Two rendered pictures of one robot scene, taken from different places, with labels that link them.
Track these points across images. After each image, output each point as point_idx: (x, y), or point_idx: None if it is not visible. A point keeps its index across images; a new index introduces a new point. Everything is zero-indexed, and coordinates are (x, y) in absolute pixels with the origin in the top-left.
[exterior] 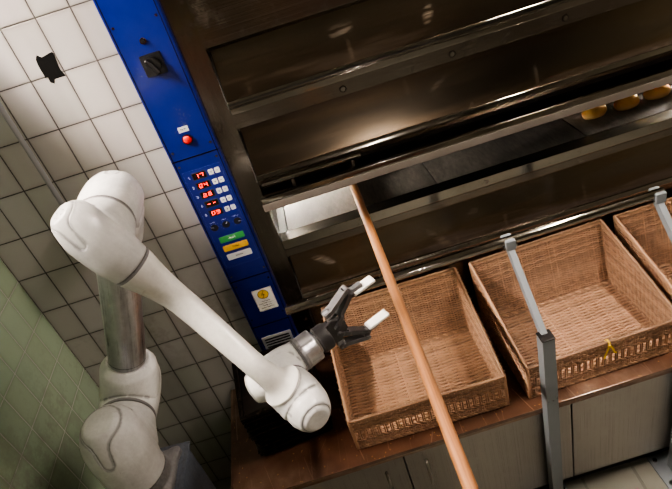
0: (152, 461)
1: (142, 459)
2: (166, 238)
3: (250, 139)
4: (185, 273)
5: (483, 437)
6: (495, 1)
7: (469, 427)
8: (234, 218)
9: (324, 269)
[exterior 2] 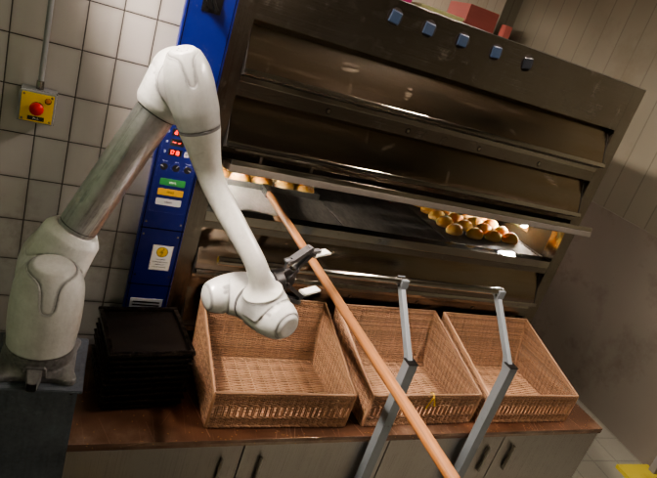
0: (77, 329)
1: (75, 321)
2: None
3: (238, 108)
4: None
5: (315, 450)
6: (449, 111)
7: (310, 435)
8: (186, 167)
9: (225, 255)
